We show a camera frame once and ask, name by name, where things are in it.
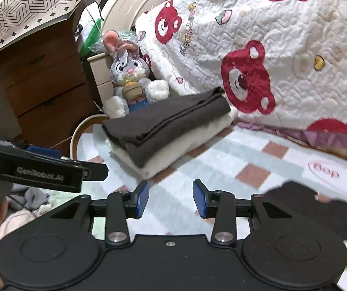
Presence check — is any dark brown knit sweater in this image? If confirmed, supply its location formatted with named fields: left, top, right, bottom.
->
left=101, top=87, right=231, bottom=168

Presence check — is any beige nightstand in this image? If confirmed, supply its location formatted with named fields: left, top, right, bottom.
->
left=87, top=51, right=116, bottom=110

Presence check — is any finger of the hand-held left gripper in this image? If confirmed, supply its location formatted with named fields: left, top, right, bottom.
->
left=70, top=158, right=109, bottom=182
left=26, top=145, right=71, bottom=160

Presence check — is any white bear-print quilt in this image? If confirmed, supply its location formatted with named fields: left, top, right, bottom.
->
left=135, top=0, right=347, bottom=170

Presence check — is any grey plush rabbit toy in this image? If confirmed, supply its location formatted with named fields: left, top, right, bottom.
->
left=102, top=30, right=170, bottom=119

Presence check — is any grey knit garment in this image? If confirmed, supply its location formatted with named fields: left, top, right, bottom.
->
left=8, top=186, right=51, bottom=211

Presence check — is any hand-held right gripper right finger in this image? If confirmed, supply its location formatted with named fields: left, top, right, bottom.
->
left=192, top=179, right=292, bottom=246

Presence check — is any geometric patterned dresser cover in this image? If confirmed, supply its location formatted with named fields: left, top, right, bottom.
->
left=0, top=0, right=109, bottom=65

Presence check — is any black fuzzy cloth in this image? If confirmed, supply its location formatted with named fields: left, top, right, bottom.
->
left=263, top=181, right=347, bottom=243

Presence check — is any cream arched headboard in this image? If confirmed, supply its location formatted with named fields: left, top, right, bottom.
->
left=102, top=0, right=168, bottom=34

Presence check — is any brown wooden dresser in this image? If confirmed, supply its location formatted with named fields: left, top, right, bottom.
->
left=0, top=21, right=101, bottom=149

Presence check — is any curved bed frame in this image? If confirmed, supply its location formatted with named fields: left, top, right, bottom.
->
left=70, top=113, right=109, bottom=161

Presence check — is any checked fleece blanket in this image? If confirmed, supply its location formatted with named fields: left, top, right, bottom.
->
left=70, top=118, right=347, bottom=249

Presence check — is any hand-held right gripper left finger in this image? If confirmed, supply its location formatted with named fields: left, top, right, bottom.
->
left=50, top=180, right=150, bottom=247

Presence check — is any green plastic bag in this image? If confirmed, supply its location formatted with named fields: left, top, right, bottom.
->
left=78, top=18, right=104, bottom=57

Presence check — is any white pillow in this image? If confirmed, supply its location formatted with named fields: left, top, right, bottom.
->
left=105, top=109, right=238, bottom=180

